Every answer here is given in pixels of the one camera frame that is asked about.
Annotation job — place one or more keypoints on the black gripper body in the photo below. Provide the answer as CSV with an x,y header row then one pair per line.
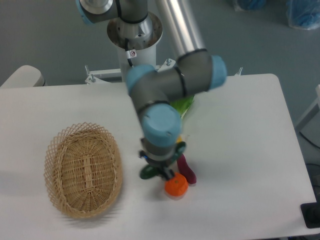
x,y
158,158

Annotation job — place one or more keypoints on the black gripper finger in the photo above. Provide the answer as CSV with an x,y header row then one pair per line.
x,y
167,173

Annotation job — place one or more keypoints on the dark green cucumber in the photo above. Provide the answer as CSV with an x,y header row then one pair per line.
x,y
153,167

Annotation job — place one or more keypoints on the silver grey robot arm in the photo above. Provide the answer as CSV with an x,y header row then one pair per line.
x,y
151,92

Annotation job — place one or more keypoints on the woven wicker basket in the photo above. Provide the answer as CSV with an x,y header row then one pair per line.
x,y
83,170

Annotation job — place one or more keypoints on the orange tangerine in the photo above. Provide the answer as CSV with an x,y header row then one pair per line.
x,y
177,186

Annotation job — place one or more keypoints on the purple sweet potato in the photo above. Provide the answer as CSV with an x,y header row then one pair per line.
x,y
186,171

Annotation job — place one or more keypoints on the yellow mango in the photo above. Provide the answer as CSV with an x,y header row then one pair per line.
x,y
179,139

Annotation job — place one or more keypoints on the green bok choy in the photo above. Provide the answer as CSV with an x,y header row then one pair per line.
x,y
182,105

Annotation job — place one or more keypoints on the black device at edge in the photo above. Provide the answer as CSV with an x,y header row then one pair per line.
x,y
311,214

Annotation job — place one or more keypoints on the white chair back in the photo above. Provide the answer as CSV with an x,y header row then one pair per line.
x,y
25,76

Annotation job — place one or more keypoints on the blue plastic bag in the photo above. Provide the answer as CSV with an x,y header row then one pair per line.
x,y
248,5
303,14

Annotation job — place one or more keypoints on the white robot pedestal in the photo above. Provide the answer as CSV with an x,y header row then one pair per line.
x,y
136,44

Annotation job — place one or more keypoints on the white frame at right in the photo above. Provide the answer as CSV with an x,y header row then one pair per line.
x,y
310,112

